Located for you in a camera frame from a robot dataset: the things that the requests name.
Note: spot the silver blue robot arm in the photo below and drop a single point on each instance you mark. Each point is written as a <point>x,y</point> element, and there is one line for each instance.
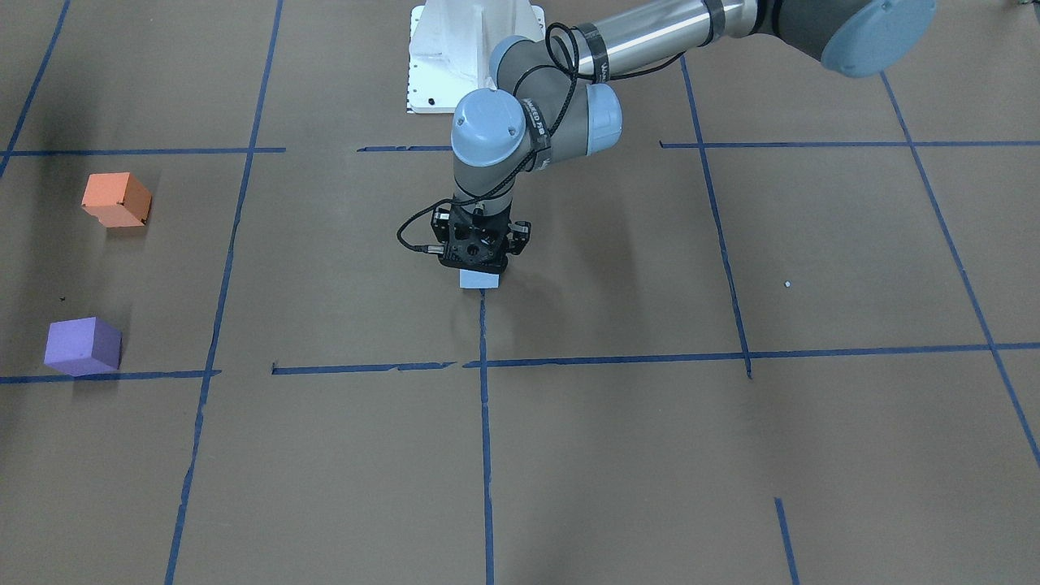
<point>552,100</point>

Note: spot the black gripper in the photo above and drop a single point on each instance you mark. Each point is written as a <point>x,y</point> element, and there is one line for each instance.
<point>521,235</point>

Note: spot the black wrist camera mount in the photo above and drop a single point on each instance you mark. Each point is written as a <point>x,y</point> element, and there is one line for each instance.
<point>519,236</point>

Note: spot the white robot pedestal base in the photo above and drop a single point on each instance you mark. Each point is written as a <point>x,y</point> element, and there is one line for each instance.
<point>451,44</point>

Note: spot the purple foam block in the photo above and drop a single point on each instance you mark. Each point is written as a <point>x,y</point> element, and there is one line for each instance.
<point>84,346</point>

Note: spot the orange foam block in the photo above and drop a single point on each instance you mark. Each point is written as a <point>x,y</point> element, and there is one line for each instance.
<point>117,200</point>

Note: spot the light blue foam block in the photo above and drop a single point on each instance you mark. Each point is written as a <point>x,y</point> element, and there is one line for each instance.
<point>476,280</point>

